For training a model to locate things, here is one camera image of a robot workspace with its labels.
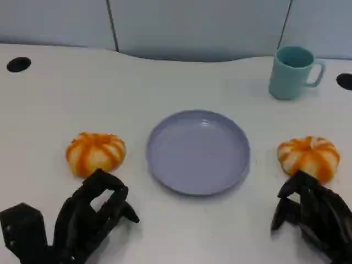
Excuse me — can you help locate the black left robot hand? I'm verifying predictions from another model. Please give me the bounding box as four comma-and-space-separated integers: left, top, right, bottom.
52, 168, 140, 264

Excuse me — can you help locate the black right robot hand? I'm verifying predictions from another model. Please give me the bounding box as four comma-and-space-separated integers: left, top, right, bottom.
271, 169, 352, 264

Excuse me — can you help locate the orange white toy bread roll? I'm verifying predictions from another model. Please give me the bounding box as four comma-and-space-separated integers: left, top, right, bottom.
65, 132, 127, 178
277, 136, 341, 185

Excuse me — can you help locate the lilac plate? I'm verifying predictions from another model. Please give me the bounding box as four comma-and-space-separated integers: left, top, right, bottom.
145, 109, 251, 196

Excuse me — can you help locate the pale green mug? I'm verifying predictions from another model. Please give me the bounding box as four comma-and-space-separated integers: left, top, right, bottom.
268, 46, 326, 101

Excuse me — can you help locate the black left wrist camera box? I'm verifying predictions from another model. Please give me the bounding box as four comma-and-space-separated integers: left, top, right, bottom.
0, 202, 54, 264

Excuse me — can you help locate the black table cable grommet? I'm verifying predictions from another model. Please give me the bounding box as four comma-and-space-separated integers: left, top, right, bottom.
335, 73, 352, 90
6, 57, 32, 73

